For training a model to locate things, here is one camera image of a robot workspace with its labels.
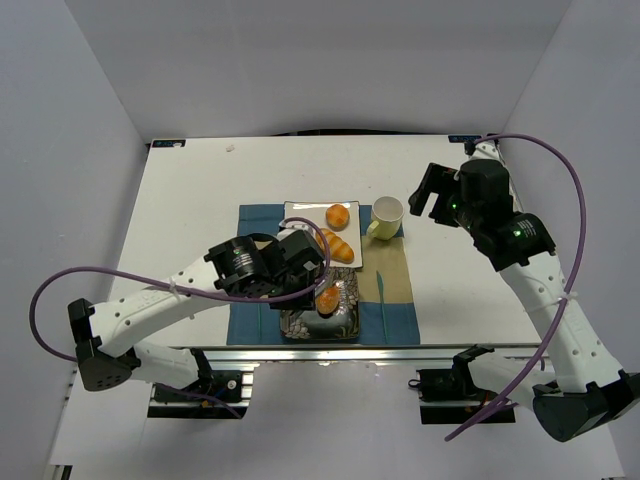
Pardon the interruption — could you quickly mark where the oval bread roll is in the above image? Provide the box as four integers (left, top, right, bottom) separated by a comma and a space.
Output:
315, 286, 341, 316

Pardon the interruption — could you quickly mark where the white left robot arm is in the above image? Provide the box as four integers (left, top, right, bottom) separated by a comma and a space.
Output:
68, 229, 327, 392

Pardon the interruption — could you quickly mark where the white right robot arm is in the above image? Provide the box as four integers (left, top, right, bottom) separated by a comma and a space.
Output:
409, 159, 639, 442

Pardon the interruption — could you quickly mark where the striped long bread roll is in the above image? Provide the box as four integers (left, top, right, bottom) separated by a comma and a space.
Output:
316, 228, 355, 264

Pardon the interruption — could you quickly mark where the round bread roll top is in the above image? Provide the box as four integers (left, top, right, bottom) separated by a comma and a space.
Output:
325, 204, 350, 231

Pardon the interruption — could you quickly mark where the black floral square plate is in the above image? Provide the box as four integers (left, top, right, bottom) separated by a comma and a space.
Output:
279, 267, 361, 343

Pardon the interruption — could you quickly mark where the pale yellow mug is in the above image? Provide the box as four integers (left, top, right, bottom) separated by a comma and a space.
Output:
366, 196, 404, 241

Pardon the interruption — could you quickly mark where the white square plate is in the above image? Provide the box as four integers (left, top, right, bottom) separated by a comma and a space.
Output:
284, 201, 363, 269

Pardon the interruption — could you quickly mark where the teal knife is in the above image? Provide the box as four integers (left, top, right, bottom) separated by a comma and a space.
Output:
376, 271, 389, 344

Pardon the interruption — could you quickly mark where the blue and beige placemat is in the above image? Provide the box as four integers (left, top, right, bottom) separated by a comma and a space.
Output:
226, 204, 420, 345

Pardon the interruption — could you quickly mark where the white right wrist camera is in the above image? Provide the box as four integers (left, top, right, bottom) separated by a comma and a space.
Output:
464, 141, 501, 161

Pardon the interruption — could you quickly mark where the aluminium frame rail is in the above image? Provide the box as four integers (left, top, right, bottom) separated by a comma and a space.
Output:
199, 342, 551, 365

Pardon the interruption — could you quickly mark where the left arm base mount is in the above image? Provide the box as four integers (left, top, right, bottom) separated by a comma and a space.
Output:
147, 349, 248, 420

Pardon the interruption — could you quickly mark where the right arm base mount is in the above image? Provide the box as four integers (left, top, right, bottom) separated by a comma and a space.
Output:
407, 346, 497, 425

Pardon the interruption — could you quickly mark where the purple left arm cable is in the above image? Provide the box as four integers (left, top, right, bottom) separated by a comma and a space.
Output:
28, 215, 332, 420

